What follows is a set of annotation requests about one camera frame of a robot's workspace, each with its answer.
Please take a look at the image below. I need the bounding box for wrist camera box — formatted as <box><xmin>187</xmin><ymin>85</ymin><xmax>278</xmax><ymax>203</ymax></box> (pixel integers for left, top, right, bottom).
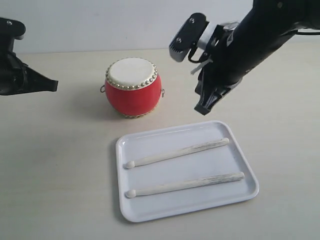
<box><xmin>169</xmin><ymin>12</ymin><xmax>209</xmax><ymax>63</ymax></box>
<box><xmin>0</xmin><ymin>17</ymin><xmax>26</xmax><ymax>52</ymax></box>

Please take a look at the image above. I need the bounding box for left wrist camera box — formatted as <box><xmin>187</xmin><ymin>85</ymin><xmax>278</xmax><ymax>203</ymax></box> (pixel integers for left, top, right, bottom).
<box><xmin>0</xmin><ymin>17</ymin><xmax>26</xmax><ymax>52</ymax></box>

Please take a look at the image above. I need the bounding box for small red drum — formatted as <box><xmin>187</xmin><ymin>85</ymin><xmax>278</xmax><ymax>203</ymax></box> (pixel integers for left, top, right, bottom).
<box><xmin>100</xmin><ymin>57</ymin><xmax>165</xmax><ymax>118</ymax></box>

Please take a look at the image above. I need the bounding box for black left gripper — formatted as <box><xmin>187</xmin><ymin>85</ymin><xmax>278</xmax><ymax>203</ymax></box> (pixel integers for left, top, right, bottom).
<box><xmin>0</xmin><ymin>49</ymin><xmax>59</xmax><ymax>96</ymax></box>

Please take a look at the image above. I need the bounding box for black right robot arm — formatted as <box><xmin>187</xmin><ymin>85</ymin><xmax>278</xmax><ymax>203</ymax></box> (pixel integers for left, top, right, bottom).
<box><xmin>194</xmin><ymin>0</ymin><xmax>320</xmax><ymax>115</ymax></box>

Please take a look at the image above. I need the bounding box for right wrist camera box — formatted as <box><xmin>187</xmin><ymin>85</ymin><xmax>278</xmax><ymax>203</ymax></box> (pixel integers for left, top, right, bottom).
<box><xmin>169</xmin><ymin>12</ymin><xmax>209</xmax><ymax>63</ymax></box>

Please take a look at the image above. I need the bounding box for white rectangular plastic tray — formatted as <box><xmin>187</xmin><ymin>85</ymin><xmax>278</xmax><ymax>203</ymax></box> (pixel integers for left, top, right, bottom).
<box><xmin>115</xmin><ymin>120</ymin><xmax>259</xmax><ymax>222</ymax></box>

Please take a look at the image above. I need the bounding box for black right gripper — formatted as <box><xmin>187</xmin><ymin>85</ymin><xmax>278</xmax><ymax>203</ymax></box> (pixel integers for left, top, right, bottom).
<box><xmin>194</xmin><ymin>23</ymin><xmax>253</xmax><ymax>116</ymax></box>

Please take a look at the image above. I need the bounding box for wooden drumstick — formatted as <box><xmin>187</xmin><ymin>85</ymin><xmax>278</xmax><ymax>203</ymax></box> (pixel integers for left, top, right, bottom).
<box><xmin>124</xmin><ymin>172</ymin><xmax>245</xmax><ymax>199</ymax></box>
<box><xmin>123</xmin><ymin>137</ymin><xmax>230</xmax><ymax>170</ymax></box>

